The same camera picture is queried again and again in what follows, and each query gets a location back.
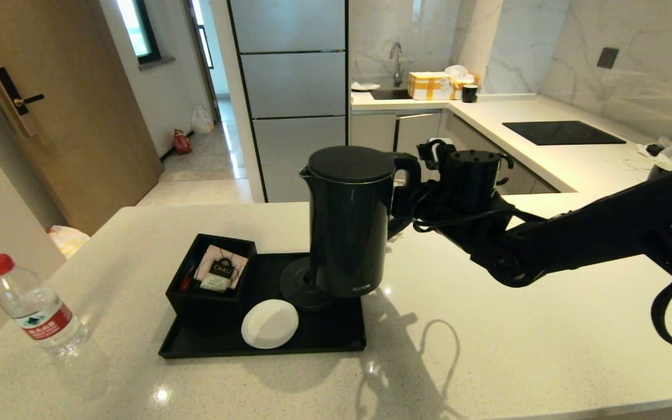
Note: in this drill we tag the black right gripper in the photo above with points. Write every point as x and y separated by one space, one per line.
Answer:
470 181

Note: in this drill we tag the black electric kettle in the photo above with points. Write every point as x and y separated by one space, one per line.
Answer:
347 233

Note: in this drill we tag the clear red-label water bottle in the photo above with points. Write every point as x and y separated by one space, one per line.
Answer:
44 321

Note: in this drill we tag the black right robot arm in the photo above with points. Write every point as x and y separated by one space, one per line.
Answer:
604 233

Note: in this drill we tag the small black cup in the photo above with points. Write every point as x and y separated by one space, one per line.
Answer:
470 93

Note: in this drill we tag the black round kettle base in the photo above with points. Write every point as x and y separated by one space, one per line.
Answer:
298 291

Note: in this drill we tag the beige tea bag sachet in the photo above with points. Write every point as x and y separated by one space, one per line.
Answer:
222 270

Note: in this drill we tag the white cabinet door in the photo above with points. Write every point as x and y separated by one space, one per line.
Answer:
419 134
371 131

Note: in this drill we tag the small yellow-taped cardboard box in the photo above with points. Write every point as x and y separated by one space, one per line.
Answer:
459 87

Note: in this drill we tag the large yellow-taped cardboard box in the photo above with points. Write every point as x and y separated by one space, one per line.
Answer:
429 86

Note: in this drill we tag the black induction cooktop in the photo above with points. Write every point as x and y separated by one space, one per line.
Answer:
563 132

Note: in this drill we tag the crumpled white plastic wrap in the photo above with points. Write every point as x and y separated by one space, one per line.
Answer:
458 71

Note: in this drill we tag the dark kitchen sink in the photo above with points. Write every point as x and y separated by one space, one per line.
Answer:
392 94

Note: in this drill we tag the white dish cloth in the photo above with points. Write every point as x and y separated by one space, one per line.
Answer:
366 86

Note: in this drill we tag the chrome kitchen faucet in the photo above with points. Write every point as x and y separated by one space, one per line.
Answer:
398 56

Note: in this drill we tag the black mug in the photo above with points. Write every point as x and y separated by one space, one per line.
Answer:
660 171

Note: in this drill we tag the silver refrigerator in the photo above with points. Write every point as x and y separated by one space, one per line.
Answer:
295 87

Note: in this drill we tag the crumpled clear plastic packaging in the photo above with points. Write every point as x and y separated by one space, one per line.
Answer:
671 149

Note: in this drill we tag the black rectangular serving tray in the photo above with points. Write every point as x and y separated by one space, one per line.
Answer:
336 338

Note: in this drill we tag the white round paper coaster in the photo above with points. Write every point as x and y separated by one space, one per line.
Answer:
270 324

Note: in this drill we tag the red bag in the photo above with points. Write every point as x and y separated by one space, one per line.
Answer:
182 143

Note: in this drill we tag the black divided organizer box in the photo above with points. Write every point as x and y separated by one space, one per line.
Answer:
207 306

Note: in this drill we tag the small red sachet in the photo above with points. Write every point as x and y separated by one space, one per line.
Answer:
188 282

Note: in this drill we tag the black framed window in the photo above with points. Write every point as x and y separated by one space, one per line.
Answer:
137 29

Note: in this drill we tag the brown wooden door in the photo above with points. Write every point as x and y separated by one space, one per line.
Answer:
79 116

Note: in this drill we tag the white and yellow plastic bag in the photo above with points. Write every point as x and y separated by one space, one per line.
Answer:
69 242

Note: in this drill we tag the black and gold door lock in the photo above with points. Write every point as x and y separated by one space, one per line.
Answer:
12 94

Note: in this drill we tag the dark wall socket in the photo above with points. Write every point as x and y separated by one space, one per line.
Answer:
608 58

